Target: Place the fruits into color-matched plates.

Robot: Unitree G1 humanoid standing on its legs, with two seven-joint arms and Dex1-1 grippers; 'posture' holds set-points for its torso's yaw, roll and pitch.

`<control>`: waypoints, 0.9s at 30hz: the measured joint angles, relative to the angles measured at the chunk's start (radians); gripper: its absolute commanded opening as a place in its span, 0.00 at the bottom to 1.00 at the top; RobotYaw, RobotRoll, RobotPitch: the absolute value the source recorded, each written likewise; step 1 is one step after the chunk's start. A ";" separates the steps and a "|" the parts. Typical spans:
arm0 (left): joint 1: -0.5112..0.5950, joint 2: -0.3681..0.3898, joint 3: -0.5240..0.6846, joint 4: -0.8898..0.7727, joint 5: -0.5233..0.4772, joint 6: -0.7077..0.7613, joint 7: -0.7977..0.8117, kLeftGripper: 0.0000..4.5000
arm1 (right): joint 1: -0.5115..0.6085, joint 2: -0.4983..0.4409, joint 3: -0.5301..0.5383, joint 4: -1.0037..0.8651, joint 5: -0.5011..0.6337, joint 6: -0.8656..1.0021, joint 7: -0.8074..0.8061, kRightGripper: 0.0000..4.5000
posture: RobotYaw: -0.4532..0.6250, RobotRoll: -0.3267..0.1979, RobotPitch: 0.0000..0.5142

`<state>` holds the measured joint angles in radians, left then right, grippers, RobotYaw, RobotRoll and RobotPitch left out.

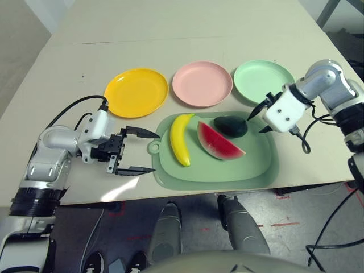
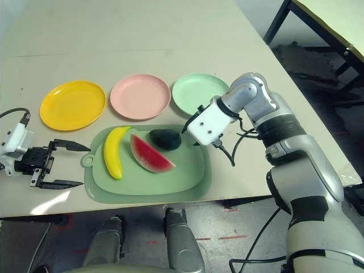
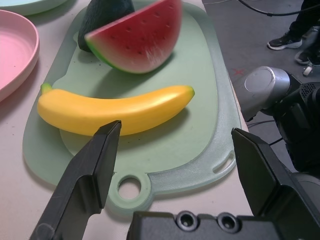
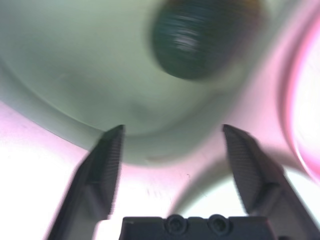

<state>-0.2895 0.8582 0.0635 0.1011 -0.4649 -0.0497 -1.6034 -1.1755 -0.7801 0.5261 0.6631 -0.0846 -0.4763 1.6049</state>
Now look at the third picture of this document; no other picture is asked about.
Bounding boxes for pink plastic plate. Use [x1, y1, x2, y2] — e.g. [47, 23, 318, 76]
[0, 9, 41, 103]

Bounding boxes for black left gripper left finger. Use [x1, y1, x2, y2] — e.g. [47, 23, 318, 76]
[28, 120, 123, 240]

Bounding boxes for mint green plastic plate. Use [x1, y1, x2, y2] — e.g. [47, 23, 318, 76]
[0, 0, 70, 16]

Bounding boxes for red toy watermelon slice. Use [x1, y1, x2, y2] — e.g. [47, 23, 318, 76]
[84, 0, 185, 75]

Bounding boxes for black sneaker with white sole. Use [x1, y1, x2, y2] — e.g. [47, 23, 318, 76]
[294, 47, 320, 66]
[266, 29, 303, 51]

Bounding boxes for dark green toy avocado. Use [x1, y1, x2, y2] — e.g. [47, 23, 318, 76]
[77, 0, 136, 53]

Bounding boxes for black overhead cable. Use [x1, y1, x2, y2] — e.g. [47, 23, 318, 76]
[237, 0, 305, 16]

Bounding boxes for yellow toy banana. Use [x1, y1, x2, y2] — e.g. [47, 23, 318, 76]
[37, 82, 196, 137]

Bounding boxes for green cutting board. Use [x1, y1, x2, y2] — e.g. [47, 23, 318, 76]
[21, 1, 243, 218]

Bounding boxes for bystander leg in black trousers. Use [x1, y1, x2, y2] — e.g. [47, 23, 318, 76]
[288, 0, 320, 41]

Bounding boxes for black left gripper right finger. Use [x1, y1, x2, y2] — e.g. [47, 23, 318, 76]
[231, 127, 320, 240]

